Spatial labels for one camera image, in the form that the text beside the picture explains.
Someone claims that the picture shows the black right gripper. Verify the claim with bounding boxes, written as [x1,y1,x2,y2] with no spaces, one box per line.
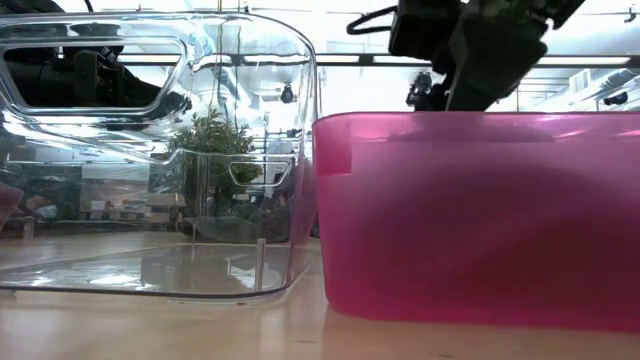
[427,0,586,112]

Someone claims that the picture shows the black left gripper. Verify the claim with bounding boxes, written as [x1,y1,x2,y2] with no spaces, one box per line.
[2,47,194,120]

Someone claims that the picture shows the maroon hat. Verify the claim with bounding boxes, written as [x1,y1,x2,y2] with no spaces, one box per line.
[394,164,640,316]

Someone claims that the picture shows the green artificial potted plant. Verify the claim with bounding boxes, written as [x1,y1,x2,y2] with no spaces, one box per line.
[167,109,265,211]

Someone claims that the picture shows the black overhead beam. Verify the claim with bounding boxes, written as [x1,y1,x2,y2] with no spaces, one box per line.
[117,52,640,69]

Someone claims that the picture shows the clear plastic bin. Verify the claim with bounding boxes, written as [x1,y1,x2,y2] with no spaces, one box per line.
[0,12,320,301]

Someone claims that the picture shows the red translucent plastic bin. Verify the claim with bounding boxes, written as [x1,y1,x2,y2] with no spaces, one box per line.
[312,110,640,335]

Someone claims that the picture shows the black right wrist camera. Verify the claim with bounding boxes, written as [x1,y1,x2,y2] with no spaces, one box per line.
[388,0,462,59]

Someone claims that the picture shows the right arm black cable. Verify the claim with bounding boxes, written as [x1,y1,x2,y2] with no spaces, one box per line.
[346,4,399,37]

